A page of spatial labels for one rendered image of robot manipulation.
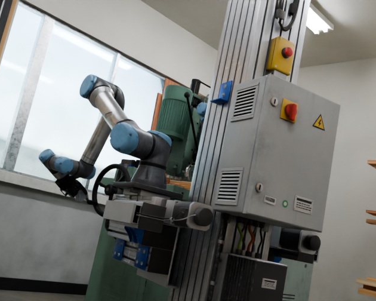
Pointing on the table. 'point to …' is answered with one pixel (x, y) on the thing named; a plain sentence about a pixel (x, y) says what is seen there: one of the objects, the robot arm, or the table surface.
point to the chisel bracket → (170, 166)
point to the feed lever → (191, 125)
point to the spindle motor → (173, 112)
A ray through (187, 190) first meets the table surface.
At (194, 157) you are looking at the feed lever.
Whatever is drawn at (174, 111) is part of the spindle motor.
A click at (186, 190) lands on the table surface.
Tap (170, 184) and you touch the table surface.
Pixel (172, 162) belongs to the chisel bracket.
